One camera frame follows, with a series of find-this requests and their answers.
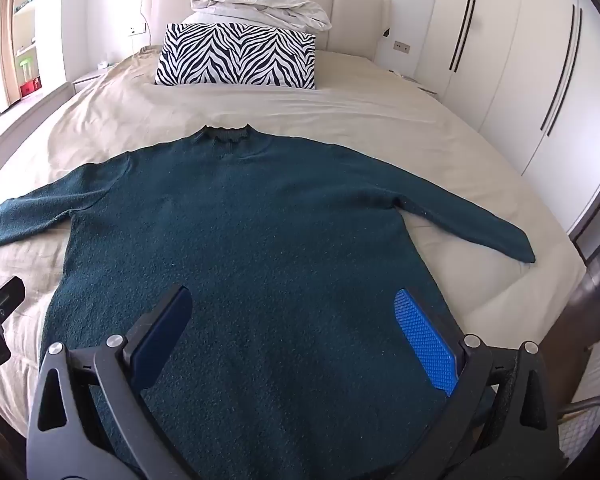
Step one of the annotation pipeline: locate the zebra print pillow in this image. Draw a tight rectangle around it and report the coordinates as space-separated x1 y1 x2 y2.
154 23 317 91

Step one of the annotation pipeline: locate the white bedside table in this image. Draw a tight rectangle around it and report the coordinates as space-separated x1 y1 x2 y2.
73 62 116 93

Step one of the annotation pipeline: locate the dark teal knit sweater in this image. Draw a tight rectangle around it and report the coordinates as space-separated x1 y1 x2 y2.
0 125 537 480

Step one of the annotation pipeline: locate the beige bed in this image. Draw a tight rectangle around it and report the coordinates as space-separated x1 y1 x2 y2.
0 45 588 441

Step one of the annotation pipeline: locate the white folded duvet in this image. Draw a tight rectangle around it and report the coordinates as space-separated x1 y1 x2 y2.
182 0 333 32

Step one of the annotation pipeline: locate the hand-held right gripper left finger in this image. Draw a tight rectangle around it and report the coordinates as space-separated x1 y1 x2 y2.
25 285 202 480

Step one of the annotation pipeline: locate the white wardrobe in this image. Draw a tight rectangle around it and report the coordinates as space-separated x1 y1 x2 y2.
417 0 600 241

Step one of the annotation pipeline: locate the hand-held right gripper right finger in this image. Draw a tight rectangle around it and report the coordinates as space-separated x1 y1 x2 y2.
394 288 567 480

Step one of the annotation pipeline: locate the beige upholstered headboard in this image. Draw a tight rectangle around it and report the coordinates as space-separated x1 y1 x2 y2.
142 0 392 53

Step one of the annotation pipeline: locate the wall shelf unit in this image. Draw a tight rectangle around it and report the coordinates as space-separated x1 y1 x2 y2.
0 0 43 116

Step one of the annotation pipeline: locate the grey mesh chair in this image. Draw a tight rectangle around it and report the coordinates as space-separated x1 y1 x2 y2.
555 395 600 461

